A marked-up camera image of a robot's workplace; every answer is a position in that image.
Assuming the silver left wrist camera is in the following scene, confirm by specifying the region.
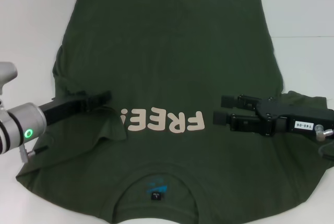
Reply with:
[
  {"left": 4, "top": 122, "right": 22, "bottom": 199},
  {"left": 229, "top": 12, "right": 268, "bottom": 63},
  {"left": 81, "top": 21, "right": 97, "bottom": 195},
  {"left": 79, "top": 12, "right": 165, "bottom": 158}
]
[{"left": 0, "top": 62, "right": 18, "bottom": 116}]

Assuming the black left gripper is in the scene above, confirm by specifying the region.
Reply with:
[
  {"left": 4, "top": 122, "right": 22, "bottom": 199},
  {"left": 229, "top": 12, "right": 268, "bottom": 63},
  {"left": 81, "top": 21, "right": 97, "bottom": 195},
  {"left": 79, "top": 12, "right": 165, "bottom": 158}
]
[{"left": 38, "top": 90, "right": 114, "bottom": 128}]

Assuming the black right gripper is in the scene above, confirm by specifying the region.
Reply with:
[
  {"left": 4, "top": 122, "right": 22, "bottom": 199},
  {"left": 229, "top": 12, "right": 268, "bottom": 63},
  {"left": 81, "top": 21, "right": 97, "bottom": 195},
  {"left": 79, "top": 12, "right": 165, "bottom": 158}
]
[{"left": 212, "top": 93, "right": 334, "bottom": 144}]

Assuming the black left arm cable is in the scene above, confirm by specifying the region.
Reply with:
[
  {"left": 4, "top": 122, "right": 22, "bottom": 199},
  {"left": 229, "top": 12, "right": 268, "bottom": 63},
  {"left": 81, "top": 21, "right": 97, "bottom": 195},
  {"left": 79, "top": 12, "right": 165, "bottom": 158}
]
[{"left": 27, "top": 136, "right": 56, "bottom": 157}]

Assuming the dark green printed t-shirt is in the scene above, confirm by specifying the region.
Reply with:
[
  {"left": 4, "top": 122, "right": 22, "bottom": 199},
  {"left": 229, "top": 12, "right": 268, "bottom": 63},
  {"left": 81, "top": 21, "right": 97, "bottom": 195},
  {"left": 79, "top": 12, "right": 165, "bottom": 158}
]
[{"left": 15, "top": 0, "right": 334, "bottom": 224}]

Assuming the right arm cable silver plug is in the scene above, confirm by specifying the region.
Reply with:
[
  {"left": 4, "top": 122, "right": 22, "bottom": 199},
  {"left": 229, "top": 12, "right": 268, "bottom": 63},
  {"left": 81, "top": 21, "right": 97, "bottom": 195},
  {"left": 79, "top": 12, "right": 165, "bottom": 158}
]
[{"left": 314, "top": 124, "right": 334, "bottom": 162}]

